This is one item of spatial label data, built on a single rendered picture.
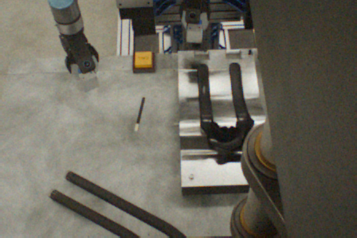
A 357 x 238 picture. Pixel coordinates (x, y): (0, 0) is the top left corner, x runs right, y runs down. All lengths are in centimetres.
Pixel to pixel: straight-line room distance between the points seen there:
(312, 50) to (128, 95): 142
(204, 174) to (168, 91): 38
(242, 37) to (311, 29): 239
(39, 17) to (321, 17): 301
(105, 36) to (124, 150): 154
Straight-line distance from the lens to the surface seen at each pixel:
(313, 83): 22
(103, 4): 316
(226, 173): 138
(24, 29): 313
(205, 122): 141
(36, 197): 149
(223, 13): 197
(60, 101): 165
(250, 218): 81
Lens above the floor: 209
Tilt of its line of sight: 54 degrees down
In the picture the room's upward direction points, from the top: 3 degrees counter-clockwise
